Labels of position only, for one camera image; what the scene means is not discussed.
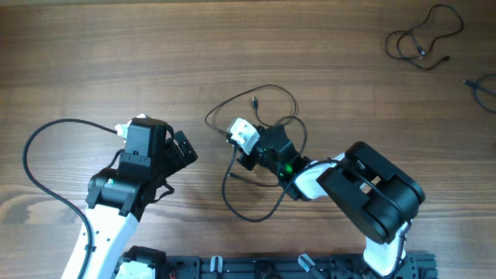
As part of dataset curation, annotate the black thin usb cable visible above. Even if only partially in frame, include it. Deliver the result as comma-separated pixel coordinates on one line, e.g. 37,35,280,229
204,84,308,188

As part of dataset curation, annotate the black thick usb cable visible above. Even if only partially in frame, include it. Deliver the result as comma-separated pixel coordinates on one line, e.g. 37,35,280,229
384,3,465,71

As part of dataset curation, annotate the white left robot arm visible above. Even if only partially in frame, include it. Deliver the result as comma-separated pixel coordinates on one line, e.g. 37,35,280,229
63,115,198,278

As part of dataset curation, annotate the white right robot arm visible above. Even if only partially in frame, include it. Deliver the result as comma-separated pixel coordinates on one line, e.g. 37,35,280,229
227,119,425,278

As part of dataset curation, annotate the black left camera cable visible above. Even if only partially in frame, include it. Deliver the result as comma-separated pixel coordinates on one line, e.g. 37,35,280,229
22,118,119,279

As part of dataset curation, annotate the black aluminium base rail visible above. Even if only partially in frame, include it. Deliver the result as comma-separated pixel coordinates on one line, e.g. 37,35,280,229
167,253,439,279

